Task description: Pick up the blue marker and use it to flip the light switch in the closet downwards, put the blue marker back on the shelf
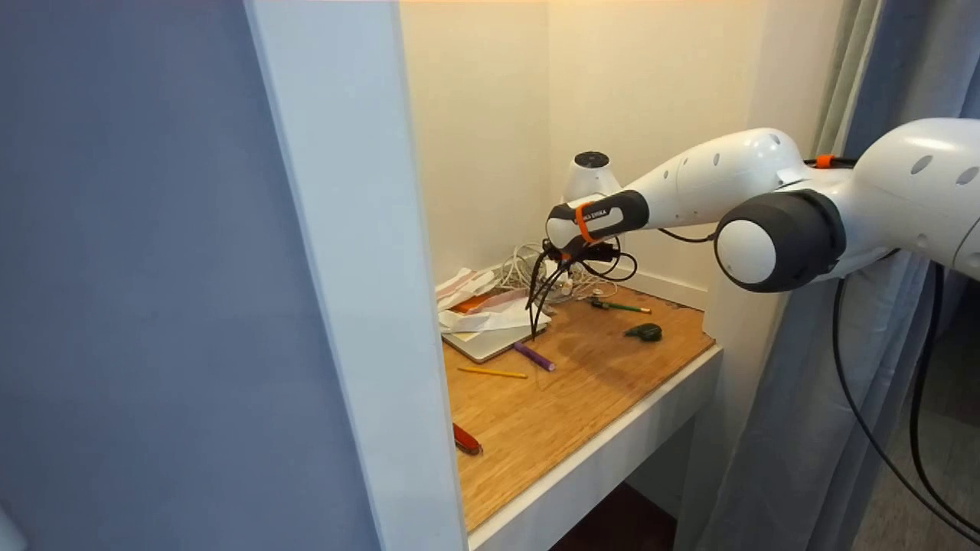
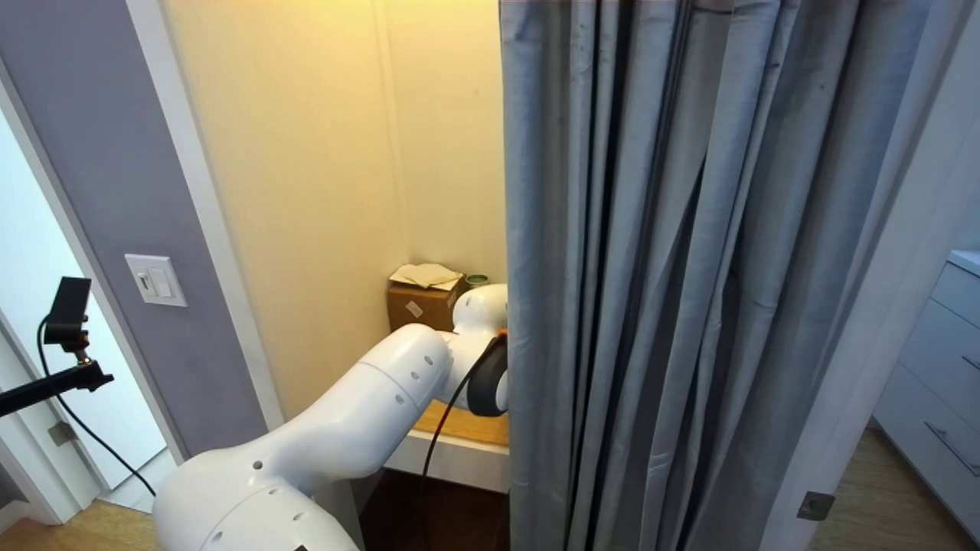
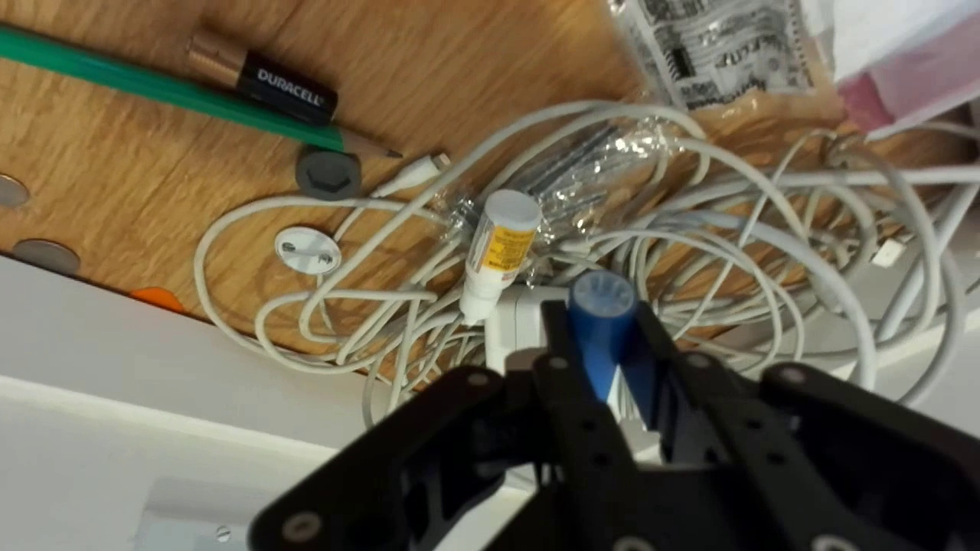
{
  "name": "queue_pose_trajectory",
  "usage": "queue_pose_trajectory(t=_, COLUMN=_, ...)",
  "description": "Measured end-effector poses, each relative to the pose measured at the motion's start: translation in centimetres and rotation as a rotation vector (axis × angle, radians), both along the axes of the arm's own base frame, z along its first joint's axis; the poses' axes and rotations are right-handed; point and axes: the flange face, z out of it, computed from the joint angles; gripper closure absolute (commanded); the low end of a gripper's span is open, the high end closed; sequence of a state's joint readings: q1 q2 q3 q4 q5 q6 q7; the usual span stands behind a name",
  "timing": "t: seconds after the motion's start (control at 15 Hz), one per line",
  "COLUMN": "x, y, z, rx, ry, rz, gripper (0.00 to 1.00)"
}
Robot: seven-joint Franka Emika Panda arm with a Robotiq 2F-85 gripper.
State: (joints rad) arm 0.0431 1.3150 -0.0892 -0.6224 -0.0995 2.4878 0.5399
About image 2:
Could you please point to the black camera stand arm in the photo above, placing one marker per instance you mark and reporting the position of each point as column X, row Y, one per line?
column 49, row 387

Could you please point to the black camera on stand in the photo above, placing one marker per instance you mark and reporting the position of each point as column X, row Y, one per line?
column 70, row 307

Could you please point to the white wall switch plate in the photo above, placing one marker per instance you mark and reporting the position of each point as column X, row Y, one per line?
column 156, row 280

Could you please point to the white paper on box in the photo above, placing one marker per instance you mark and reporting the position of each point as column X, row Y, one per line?
column 429, row 275

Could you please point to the metal door strike plate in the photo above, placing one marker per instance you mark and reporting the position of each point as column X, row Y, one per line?
column 815, row 507

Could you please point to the grey curtain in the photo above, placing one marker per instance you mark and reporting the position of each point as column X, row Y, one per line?
column 662, row 255

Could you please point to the white door jamb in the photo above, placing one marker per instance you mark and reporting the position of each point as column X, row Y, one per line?
column 878, row 324

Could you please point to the white dresser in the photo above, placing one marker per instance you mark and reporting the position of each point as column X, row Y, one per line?
column 937, row 387

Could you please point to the wooden table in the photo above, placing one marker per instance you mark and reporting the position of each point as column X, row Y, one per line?
column 463, row 462

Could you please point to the white closet door frame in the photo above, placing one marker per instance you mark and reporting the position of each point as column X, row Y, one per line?
column 203, row 215

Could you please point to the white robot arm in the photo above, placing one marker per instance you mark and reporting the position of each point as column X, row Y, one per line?
column 338, row 430

